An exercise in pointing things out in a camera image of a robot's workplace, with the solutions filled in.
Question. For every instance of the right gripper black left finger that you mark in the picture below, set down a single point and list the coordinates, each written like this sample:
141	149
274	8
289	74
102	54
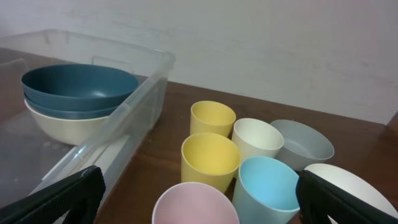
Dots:
77	197

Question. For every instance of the blue bowl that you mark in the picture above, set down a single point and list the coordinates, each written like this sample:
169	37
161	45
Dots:
62	114
78	87

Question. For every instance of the white bowl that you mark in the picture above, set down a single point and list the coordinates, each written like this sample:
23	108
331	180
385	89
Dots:
354	185

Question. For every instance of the yellow cup far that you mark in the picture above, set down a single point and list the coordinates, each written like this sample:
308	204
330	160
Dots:
211	117

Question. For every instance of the light blue cup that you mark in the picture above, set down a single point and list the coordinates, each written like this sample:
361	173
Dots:
265	192

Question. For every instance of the yellow cup near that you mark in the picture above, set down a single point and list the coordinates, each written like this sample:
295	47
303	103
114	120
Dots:
210	159

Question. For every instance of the cream bowl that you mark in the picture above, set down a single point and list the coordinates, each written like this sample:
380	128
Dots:
68	131

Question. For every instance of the pink cup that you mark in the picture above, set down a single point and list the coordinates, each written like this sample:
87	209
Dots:
194	203

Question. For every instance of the grey bowl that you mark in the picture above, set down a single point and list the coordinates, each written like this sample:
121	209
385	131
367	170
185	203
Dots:
303	145

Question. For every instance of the clear plastic container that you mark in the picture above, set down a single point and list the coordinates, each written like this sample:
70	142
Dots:
32	160

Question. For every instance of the cream cup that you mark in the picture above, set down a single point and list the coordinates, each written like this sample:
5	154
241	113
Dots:
254	137

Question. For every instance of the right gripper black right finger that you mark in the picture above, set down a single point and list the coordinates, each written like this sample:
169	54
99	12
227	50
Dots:
321	202

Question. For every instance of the yellow cup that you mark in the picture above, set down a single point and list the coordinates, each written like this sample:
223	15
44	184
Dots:
211	117
210	159

